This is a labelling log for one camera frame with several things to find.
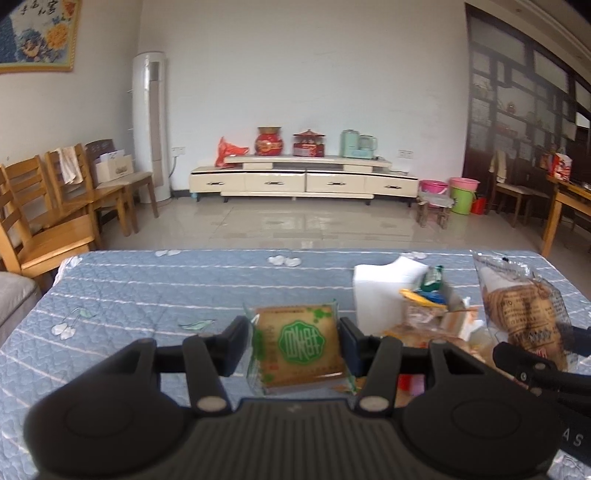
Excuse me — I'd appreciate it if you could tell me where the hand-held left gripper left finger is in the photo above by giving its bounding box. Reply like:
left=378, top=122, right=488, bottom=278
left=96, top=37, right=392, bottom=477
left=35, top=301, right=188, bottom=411
left=124, top=316, right=252, bottom=416

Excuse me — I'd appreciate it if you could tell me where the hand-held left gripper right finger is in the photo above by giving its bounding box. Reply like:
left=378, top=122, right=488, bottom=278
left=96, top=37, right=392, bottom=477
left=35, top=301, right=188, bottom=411
left=338, top=316, right=466, bottom=415

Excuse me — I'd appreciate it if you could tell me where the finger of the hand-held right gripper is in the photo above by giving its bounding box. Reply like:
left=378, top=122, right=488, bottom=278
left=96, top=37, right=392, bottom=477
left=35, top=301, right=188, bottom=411
left=492, top=342, right=591, bottom=398
left=570, top=325, right=591, bottom=359

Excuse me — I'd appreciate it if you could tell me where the brown mooncake packet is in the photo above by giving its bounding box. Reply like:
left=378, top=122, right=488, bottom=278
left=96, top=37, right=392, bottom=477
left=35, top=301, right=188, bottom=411
left=244, top=299, right=359, bottom=396

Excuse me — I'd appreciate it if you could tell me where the clear bag of biscuits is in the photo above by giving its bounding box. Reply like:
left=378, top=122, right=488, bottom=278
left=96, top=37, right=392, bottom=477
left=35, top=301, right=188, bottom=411
left=470, top=249, right=576, bottom=373

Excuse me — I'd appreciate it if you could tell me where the red and white cardboard box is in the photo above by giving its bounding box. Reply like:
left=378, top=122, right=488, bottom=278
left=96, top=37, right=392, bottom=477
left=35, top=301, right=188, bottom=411
left=352, top=256, right=490, bottom=356

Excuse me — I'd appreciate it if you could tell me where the beige round-print snack packet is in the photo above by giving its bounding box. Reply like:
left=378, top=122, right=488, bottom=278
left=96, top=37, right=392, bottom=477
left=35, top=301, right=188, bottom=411
left=383, top=323, right=444, bottom=352

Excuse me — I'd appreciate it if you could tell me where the orange brown snack packet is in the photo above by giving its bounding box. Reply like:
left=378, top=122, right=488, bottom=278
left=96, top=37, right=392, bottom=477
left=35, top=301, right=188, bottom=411
left=441, top=307, right=478, bottom=333

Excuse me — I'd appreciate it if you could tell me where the green and white snack packet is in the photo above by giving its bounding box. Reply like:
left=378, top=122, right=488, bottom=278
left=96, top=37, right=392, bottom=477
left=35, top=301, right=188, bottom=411
left=419, top=264, right=445, bottom=293

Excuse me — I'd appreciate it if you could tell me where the blue quilted blanket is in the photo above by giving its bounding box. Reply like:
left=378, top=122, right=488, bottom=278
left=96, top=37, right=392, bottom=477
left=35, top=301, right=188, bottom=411
left=0, top=249, right=591, bottom=480

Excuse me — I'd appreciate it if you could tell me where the wooden table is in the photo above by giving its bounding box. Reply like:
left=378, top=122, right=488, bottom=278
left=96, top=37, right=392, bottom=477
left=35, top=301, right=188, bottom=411
left=540, top=175, right=591, bottom=259

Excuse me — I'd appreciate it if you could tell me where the small wooden stool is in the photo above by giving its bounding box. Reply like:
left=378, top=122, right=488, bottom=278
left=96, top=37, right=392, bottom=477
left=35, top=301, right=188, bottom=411
left=416, top=194, right=452, bottom=230

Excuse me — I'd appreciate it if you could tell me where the wooden chair with garment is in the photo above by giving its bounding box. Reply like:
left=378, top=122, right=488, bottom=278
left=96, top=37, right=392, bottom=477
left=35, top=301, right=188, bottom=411
left=489, top=150, right=550, bottom=227

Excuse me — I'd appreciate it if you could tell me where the cream tv cabinet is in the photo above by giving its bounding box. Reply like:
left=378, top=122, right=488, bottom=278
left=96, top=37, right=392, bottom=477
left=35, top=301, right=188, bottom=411
left=189, top=155, right=420, bottom=206

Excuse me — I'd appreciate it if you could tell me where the green plastic bucket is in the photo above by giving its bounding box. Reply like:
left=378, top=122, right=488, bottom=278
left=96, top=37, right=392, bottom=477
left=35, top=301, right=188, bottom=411
left=450, top=187, right=476, bottom=216

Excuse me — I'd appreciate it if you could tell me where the red and white bag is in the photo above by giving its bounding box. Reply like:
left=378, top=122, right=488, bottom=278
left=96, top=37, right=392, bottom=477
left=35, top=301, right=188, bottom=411
left=540, top=152, right=574, bottom=182

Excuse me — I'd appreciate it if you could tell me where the red plastic bag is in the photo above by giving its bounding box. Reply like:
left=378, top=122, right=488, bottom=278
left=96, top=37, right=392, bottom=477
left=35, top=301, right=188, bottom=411
left=215, top=137, right=250, bottom=168

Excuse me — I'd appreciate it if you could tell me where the brown padded chair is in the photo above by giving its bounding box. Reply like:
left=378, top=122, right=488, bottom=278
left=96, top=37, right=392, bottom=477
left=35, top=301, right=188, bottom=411
left=85, top=138, right=160, bottom=232

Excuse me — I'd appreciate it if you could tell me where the wooden slat-back chair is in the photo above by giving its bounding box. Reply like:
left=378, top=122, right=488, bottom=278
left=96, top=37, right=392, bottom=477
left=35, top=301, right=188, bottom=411
left=45, top=144, right=136, bottom=237
left=4, top=155, right=105, bottom=250
left=0, top=164, right=99, bottom=282

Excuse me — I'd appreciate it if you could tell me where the mint green kitchen appliance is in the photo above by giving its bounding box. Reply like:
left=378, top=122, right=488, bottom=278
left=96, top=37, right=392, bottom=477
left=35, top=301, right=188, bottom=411
left=340, top=130, right=378, bottom=160

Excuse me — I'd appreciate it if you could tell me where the red gift box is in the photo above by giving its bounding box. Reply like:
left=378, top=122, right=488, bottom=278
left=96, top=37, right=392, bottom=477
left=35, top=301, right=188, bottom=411
left=292, top=129, right=328, bottom=158

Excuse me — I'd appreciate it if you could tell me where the red round jar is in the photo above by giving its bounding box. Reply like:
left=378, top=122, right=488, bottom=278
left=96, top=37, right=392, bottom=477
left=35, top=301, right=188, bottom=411
left=255, top=126, right=284, bottom=157

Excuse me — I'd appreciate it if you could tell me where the grey sofa cushion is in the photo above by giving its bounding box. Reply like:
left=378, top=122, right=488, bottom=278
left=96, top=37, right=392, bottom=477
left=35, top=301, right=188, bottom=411
left=0, top=271, right=40, bottom=345

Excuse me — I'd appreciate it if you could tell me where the white tower air conditioner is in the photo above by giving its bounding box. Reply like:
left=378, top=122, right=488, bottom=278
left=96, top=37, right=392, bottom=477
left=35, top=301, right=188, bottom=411
left=131, top=52, right=172, bottom=205

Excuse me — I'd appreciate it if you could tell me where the beige towel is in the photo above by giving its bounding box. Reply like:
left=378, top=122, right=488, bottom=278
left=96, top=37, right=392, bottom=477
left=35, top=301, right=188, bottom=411
left=55, top=147, right=85, bottom=185

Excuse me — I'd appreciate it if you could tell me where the dark wooden display cabinet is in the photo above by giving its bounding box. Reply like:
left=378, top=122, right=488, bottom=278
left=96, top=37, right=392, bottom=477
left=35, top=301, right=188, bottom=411
left=464, top=2, right=591, bottom=222

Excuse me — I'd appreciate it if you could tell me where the framed floral wall picture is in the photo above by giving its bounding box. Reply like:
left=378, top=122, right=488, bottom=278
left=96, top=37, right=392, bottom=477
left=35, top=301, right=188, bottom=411
left=0, top=0, right=83, bottom=73

